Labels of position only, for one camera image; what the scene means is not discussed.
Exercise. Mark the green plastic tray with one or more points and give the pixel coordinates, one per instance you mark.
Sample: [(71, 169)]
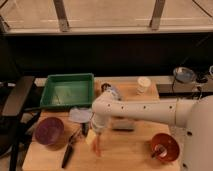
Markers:
[(63, 91)]

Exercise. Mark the grey sponge block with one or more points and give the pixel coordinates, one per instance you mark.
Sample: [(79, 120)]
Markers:
[(124, 125)]

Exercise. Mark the black chair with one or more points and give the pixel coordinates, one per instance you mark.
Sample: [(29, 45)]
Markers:
[(16, 119)]

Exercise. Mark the orange bowl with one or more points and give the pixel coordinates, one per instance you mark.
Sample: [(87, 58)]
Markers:
[(171, 146)]

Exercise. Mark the black handled scissors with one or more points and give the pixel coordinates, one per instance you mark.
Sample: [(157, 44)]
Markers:
[(69, 148)]

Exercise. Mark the spoon in orange bowl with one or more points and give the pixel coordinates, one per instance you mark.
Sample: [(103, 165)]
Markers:
[(158, 151)]

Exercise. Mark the brown mushroom toy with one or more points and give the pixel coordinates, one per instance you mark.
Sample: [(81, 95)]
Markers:
[(105, 87)]

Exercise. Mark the metal bowl on shelf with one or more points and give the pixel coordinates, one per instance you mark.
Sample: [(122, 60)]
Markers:
[(184, 75)]

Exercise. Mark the white plastic cup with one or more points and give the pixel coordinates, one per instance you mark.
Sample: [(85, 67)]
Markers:
[(143, 84)]

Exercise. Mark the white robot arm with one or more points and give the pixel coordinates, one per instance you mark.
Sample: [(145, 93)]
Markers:
[(196, 116)]

